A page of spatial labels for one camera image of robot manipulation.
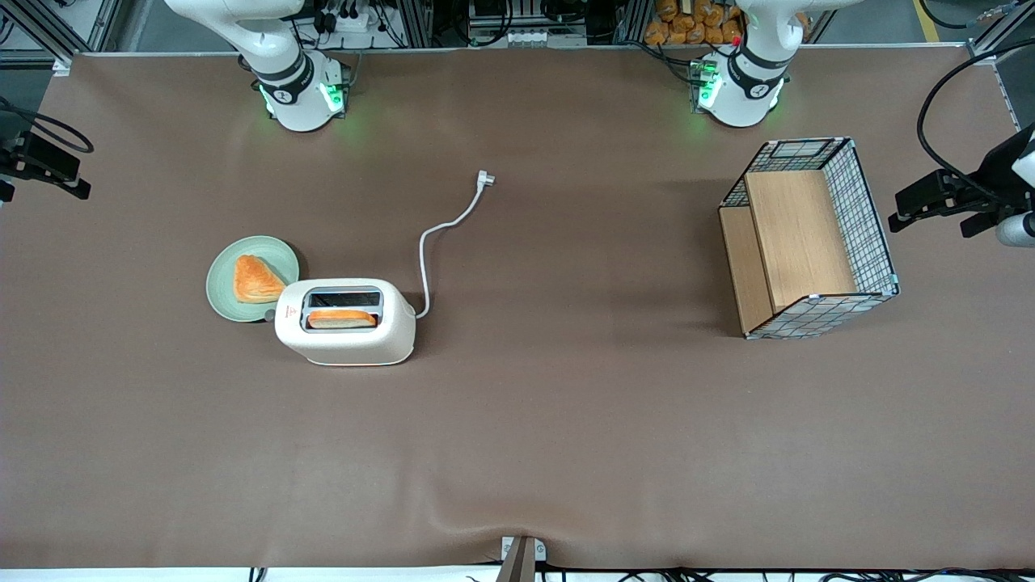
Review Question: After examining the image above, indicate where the white toaster power cord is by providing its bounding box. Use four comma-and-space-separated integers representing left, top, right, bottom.
413, 169, 496, 319

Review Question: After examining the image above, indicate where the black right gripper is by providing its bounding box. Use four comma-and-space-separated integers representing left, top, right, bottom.
0, 132, 92, 204

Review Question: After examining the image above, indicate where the wire basket with wooden shelves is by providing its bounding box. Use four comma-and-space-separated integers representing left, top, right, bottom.
718, 137, 901, 341

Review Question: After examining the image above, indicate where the aluminium frame profile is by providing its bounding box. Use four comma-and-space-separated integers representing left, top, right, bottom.
966, 4, 1035, 59
0, 0, 122, 67

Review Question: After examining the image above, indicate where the bag of bread rolls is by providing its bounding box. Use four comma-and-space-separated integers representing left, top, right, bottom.
643, 0, 746, 47

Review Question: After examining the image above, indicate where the white two-slot toaster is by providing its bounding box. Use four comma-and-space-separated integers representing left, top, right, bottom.
265, 277, 418, 368

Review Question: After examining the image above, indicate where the triangular orange pastry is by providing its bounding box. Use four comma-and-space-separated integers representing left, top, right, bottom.
233, 254, 289, 306

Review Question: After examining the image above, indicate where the brown table cover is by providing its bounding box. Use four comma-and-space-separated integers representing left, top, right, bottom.
0, 44, 1035, 571

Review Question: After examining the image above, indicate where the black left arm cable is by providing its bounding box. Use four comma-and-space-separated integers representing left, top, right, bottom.
916, 38, 1035, 205

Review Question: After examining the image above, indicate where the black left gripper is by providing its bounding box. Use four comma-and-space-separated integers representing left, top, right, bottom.
889, 170, 1006, 238

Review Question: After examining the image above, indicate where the power strip with black plugs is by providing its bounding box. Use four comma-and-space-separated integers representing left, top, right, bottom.
311, 0, 386, 36

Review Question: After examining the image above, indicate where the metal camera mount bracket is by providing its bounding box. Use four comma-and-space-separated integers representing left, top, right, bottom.
495, 535, 547, 582

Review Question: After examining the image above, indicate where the toasted bread slice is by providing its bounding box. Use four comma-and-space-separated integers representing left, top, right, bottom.
306, 309, 378, 330

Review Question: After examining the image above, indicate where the pale green plate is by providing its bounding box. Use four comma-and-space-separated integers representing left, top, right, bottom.
205, 235, 300, 323

